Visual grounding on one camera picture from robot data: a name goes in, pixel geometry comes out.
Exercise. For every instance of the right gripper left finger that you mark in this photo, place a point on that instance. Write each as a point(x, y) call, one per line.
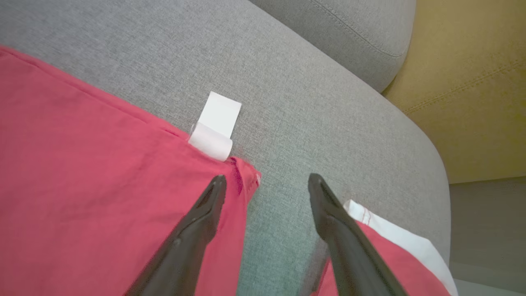
point(189, 246)

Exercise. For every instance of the red garment with white band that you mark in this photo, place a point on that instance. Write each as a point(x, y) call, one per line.
point(415, 275)

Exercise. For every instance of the yellow sofa cushion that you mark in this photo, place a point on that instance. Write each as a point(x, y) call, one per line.
point(472, 82)

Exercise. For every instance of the small grey sofa cushion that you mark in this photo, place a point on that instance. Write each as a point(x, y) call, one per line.
point(361, 33)

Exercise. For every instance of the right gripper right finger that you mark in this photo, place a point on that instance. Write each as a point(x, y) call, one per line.
point(353, 255)

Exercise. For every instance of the red and white striped garment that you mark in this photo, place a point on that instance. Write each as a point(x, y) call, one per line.
point(82, 185)

